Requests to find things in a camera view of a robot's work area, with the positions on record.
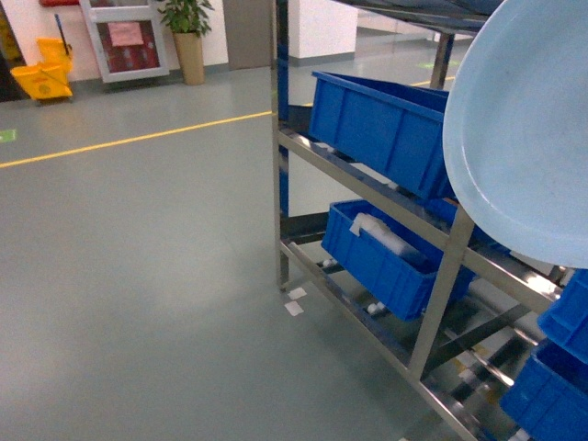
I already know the light blue oval tray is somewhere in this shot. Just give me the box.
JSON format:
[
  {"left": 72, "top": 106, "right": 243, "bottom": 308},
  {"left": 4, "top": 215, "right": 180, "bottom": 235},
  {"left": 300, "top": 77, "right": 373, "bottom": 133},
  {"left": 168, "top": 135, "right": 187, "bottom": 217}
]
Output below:
[{"left": 443, "top": 1, "right": 587, "bottom": 268}]

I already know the stainless steel shelf rack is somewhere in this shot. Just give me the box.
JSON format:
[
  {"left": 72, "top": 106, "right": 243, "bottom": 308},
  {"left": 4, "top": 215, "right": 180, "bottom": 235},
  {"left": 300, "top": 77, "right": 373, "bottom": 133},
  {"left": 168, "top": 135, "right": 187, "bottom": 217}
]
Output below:
[{"left": 270, "top": 1, "right": 587, "bottom": 440}]

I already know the blue bin lower shelf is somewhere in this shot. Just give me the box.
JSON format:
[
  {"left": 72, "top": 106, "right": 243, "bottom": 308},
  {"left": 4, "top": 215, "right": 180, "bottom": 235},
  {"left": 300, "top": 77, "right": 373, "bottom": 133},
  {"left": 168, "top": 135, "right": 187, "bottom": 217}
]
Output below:
[{"left": 320, "top": 198, "right": 477, "bottom": 322}]

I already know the blue bin shelf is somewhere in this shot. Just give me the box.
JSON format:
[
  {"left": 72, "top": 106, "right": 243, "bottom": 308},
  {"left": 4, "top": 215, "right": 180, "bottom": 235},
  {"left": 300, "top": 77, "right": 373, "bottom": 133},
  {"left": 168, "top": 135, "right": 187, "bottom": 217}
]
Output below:
[
  {"left": 320, "top": 198, "right": 477, "bottom": 322},
  {"left": 310, "top": 72, "right": 455, "bottom": 199}
]

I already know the blue bin upper shelf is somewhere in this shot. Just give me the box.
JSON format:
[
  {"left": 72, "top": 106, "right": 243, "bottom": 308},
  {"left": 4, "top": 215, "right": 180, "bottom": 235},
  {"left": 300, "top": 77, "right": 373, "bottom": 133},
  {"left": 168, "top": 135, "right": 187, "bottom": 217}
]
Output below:
[{"left": 310, "top": 72, "right": 455, "bottom": 199}]

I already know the potted green plant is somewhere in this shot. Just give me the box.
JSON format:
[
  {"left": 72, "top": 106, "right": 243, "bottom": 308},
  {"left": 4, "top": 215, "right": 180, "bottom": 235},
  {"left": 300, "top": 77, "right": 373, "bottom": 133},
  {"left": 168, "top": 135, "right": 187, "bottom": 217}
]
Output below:
[{"left": 158, "top": 0, "right": 215, "bottom": 85}]

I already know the white framed glass cabinet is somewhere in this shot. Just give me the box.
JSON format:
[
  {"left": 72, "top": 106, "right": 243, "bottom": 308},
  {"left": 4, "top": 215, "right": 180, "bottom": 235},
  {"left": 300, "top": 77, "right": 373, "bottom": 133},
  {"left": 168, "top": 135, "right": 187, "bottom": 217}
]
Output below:
[{"left": 79, "top": 0, "right": 170, "bottom": 84}]

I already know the yellow mop bucket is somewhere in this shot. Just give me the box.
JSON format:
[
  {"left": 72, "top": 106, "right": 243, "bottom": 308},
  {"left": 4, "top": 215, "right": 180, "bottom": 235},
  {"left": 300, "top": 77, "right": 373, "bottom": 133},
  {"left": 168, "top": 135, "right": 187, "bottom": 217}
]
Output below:
[{"left": 10, "top": 38, "right": 74, "bottom": 101}]

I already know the blue bin right upper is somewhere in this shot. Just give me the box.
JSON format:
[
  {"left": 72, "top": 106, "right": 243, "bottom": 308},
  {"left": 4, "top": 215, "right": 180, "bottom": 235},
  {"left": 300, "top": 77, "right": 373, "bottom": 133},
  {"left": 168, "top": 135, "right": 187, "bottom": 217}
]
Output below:
[{"left": 537, "top": 269, "right": 587, "bottom": 364}]

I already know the blue bin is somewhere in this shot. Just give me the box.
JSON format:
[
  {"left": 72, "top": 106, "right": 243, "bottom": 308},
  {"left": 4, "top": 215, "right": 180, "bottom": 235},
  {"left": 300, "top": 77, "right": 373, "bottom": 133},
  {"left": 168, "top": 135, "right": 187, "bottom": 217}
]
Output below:
[
  {"left": 537, "top": 269, "right": 587, "bottom": 364},
  {"left": 500, "top": 339, "right": 587, "bottom": 440}
]

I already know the blue bin right lower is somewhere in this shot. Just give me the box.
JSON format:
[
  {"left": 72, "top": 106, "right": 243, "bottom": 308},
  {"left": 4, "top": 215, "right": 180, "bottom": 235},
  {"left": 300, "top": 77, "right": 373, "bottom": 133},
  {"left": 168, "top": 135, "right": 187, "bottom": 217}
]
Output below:
[{"left": 500, "top": 339, "right": 587, "bottom": 440}]

